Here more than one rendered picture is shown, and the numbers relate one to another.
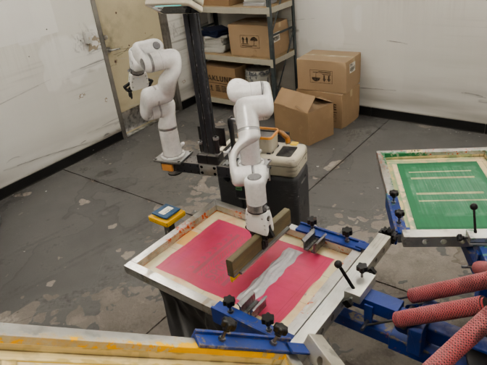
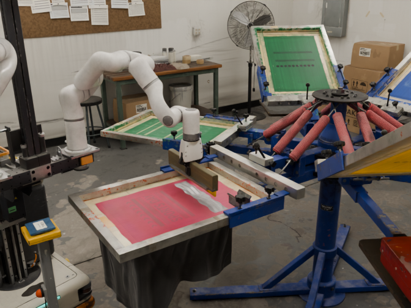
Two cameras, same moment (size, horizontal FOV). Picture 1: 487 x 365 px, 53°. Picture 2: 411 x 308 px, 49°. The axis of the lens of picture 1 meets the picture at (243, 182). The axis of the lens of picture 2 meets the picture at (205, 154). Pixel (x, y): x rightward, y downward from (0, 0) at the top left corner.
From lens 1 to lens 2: 2.00 m
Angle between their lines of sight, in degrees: 66
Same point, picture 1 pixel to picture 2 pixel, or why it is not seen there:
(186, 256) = (134, 226)
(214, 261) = (158, 214)
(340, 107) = not seen: outside the picture
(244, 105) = (144, 62)
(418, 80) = not seen: outside the picture
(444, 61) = not seen: outside the picture
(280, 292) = (223, 196)
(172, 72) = (13, 62)
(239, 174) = (176, 113)
